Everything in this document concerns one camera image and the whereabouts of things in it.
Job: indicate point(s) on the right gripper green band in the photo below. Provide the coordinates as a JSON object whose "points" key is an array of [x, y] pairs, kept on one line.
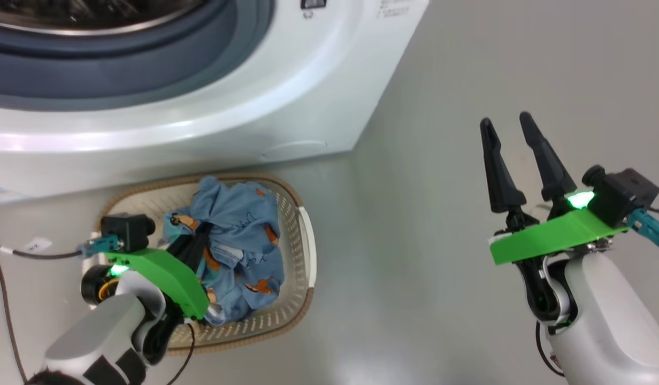
{"points": [[549, 238]]}

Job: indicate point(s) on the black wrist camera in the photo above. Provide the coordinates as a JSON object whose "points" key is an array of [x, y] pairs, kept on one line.
{"points": [[127, 231], [623, 195]]}

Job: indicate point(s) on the black door latch socket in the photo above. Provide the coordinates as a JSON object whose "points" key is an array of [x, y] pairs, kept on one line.
{"points": [[313, 4]]}

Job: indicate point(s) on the round white filter cover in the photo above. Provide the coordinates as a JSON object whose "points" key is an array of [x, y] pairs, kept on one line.
{"points": [[294, 149]]}

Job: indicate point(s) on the white front-load washing machine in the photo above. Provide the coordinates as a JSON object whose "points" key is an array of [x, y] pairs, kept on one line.
{"points": [[201, 133]]}

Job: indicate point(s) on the steel washer drum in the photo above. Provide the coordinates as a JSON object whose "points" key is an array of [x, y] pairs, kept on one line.
{"points": [[67, 16]]}

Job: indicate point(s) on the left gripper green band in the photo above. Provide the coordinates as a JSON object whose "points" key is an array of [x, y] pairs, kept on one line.
{"points": [[169, 278]]}

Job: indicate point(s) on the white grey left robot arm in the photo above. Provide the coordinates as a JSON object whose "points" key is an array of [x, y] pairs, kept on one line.
{"points": [[89, 342]]}

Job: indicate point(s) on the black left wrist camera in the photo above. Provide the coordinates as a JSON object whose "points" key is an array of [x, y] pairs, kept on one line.
{"points": [[127, 231]]}

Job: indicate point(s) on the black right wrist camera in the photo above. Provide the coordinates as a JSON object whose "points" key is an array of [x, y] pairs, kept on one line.
{"points": [[623, 195]]}

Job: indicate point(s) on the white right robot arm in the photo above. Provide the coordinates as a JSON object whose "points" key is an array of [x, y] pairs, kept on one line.
{"points": [[613, 321]]}

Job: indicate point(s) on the grey warning sticker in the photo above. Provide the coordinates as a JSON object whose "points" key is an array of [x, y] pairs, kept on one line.
{"points": [[393, 8]]}

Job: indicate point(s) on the grey rubber door gasket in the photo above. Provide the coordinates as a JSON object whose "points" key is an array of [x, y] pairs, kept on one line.
{"points": [[147, 69]]}

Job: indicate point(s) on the blue patterned garment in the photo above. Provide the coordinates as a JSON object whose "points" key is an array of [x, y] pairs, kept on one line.
{"points": [[244, 240]]}

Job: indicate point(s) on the cream perforated laundry basket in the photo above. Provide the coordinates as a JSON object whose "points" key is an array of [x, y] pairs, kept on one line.
{"points": [[292, 299]]}

